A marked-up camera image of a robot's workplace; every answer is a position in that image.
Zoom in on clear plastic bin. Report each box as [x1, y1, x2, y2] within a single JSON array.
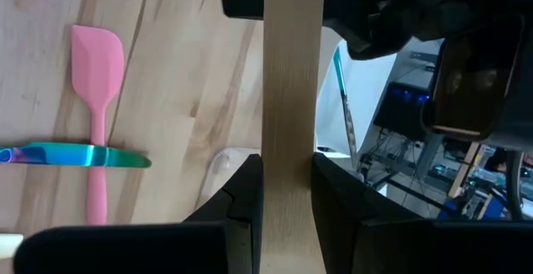
[[195, 147, 262, 211]]

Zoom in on black computer blue lights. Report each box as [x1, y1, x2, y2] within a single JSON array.
[[372, 81, 434, 142]]

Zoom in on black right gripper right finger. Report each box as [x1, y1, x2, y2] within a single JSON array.
[[311, 152, 533, 274]]

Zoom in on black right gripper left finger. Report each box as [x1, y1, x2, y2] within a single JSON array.
[[14, 152, 265, 274]]

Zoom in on pink silicone spatula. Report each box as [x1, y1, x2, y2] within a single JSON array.
[[69, 24, 126, 227]]

